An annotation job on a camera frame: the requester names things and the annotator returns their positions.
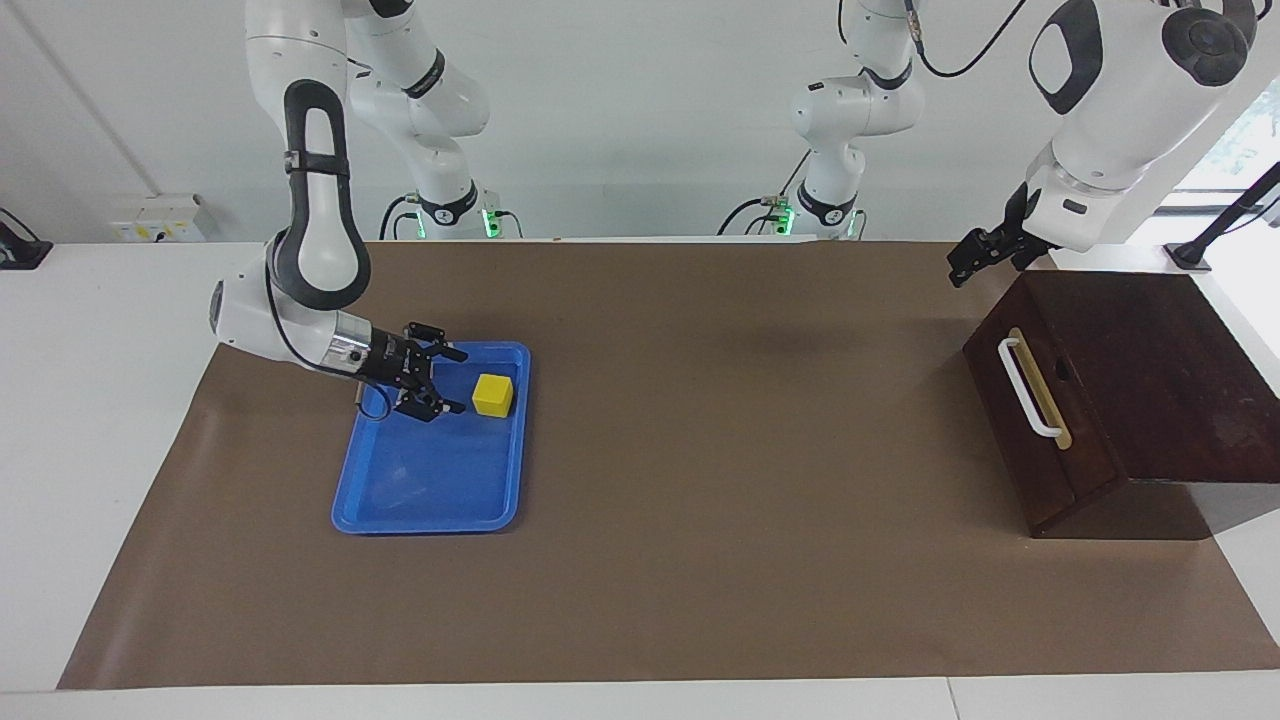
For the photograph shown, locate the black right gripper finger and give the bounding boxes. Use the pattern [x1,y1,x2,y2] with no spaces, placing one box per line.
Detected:
[405,322,469,363]
[395,388,466,423]

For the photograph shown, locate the yellow block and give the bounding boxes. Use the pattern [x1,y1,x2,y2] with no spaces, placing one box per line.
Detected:
[472,373,515,419]

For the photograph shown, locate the blue plastic tray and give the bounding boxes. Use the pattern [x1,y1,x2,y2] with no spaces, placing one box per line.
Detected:
[331,341,532,536]

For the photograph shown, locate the dark wooden cabinet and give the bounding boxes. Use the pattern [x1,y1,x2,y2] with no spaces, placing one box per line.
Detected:
[963,270,1280,541]

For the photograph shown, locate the brown paper table mat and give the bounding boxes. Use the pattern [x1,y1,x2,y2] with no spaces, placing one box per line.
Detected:
[57,240,1280,691]

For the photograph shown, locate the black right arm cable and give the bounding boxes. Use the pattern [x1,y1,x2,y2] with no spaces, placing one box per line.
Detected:
[262,262,393,421]

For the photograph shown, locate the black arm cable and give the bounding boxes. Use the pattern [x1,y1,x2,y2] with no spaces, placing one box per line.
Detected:
[262,262,393,421]
[903,0,1031,81]

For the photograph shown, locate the black base cable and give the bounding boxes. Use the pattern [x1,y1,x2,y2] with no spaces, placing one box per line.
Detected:
[378,194,421,241]
[718,150,811,238]

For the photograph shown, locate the black camera stand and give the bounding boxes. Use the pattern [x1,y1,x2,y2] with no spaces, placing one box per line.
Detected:
[1165,160,1280,273]

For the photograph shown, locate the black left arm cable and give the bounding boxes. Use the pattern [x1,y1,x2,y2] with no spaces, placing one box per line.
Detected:
[903,0,1031,81]

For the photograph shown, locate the white wall socket box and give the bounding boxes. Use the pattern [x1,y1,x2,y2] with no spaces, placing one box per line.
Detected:
[108,193,219,243]

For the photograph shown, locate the black table clamp mount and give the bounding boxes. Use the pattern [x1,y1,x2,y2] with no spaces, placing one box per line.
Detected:
[0,208,53,271]

